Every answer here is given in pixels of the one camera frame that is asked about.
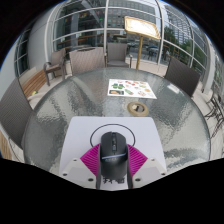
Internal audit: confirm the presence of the white mouse pad with drawing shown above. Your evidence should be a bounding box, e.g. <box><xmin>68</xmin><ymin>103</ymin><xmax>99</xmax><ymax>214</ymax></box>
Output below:
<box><xmin>58</xmin><ymin>115</ymin><xmax>165</xmax><ymax>192</ymax></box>

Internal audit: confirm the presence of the picture card with food photos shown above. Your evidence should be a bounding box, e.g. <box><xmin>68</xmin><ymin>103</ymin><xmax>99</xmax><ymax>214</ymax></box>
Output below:
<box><xmin>107</xmin><ymin>78</ymin><xmax>158</xmax><ymax>100</ymax></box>

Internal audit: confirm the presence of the gold-framed sign stand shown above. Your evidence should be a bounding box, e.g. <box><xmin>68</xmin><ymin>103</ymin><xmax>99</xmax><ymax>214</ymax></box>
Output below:
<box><xmin>123</xmin><ymin>15</ymin><xmax>162</xmax><ymax>71</ymax></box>

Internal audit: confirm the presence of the dark metal outdoor furniture group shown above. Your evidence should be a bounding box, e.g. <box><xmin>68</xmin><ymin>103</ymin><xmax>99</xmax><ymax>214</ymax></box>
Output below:
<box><xmin>203</xmin><ymin>89</ymin><xmax>224</xmax><ymax>139</ymax></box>

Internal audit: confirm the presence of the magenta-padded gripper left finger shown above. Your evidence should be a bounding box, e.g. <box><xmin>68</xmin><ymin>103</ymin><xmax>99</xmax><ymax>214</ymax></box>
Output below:
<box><xmin>61</xmin><ymin>143</ymin><xmax>103</xmax><ymax>190</ymax></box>

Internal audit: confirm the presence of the brown wicker chair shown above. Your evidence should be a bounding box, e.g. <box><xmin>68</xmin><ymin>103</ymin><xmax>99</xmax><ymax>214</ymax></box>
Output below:
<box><xmin>163</xmin><ymin>56</ymin><xmax>202</xmax><ymax>98</ymax></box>
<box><xmin>105</xmin><ymin>42</ymin><xmax>133</xmax><ymax>69</ymax></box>
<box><xmin>43</xmin><ymin>48</ymin><xmax>67</xmax><ymax>87</ymax></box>
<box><xmin>0</xmin><ymin>77</ymin><xmax>34</xmax><ymax>149</ymax></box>
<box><xmin>68</xmin><ymin>46</ymin><xmax>107</xmax><ymax>77</ymax></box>

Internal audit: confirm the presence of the black computer mouse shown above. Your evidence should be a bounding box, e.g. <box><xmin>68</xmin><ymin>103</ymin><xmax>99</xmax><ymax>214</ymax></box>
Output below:
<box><xmin>99</xmin><ymin>131</ymin><xmax>130</xmax><ymax>181</ymax></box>

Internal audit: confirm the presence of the wooden slatted bench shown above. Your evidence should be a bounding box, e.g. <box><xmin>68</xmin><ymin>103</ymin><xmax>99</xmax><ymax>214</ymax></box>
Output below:
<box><xmin>20</xmin><ymin>68</ymin><xmax>48</xmax><ymax>99</ymax></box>
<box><xmin>0</xmin><ymin>129</ymin><xmax>14</xmax><ymax>160</ymax></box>

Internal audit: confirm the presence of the tan tape roll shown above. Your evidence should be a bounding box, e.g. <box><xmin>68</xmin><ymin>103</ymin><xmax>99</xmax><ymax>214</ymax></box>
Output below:
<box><xmin>127</xmin><ymin>101</ymin><xmax>150</xmax><ymax>117</ymax></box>

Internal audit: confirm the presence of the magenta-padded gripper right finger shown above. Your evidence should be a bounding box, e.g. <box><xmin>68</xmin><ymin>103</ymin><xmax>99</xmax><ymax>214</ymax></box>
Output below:
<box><xmin>125</xmin><ymin>144</ymin><xmax>168</xmax><ymax>190</ymax></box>

